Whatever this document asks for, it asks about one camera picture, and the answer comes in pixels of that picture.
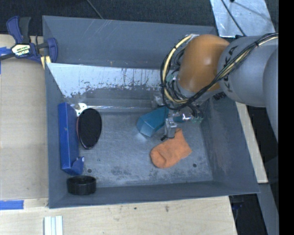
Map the grey metal bin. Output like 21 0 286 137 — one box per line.
41 15 261 209

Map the teal block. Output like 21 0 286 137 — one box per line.
136 105 187 138

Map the black oval brush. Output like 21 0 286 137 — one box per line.
76 108 103 150

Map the small white round piece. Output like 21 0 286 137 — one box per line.
73 102 88 117

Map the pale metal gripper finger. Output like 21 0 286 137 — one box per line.
165 118 177 140

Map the black round cap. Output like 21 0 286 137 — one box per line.
66 175 98 196

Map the orange sock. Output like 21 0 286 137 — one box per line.
149 128 193 169

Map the long blue box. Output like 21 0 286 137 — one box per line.
57 102 85 176

